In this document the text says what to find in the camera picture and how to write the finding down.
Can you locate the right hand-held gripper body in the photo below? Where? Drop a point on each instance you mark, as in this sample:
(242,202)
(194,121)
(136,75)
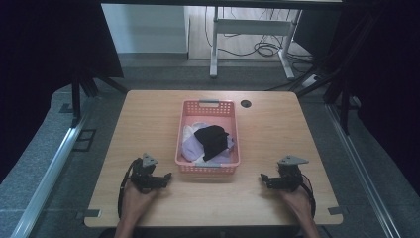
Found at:
(288,177)

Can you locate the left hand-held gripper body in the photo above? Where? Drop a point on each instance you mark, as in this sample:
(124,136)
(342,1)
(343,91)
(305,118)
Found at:
(144,175)

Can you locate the person's left hand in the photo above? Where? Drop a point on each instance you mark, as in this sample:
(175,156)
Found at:
(137,201)

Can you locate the person's right hand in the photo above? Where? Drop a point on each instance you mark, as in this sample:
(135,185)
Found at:
(297,203)

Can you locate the lavender cloth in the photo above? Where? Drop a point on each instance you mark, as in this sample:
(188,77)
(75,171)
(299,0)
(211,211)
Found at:
(191,148)

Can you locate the white cloth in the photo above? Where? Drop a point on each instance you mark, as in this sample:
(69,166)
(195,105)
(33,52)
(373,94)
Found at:
(188,131)

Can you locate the black cloth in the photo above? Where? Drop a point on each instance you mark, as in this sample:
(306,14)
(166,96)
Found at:
(213,140)

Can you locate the pink plastic basket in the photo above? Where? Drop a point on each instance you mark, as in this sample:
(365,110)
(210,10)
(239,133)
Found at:
(208,112)

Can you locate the round black table grommet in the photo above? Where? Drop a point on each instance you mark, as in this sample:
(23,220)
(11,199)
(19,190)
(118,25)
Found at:
(246,103)

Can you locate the white power strip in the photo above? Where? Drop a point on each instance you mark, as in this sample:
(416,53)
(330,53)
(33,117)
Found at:
(310,80)

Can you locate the black stand legs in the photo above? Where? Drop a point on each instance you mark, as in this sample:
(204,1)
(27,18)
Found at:
(82,87)
(336,86)

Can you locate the dark curtain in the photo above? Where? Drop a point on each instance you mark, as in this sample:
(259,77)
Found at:
(39,66)
(383,82)

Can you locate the silver floor rail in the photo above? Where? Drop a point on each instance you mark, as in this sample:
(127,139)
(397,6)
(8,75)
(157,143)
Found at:
(49,178)
(363,172)

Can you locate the white metal desk frame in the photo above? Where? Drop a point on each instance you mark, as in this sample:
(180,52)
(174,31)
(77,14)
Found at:
(251,27)

